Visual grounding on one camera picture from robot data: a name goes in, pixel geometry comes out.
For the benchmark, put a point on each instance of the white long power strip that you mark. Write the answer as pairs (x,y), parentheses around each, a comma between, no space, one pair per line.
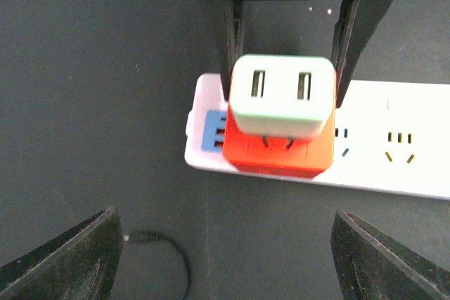
(390,137)

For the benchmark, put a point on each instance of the green white plug adapter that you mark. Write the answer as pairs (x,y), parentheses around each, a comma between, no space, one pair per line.
(282,96)

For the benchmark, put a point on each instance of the red cube socket adapter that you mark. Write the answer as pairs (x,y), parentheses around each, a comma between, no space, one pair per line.
(304,158)

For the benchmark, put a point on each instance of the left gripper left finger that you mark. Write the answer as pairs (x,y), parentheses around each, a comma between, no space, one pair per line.
(80,263)

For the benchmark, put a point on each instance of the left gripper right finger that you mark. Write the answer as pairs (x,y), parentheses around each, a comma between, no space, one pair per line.
(372,265)

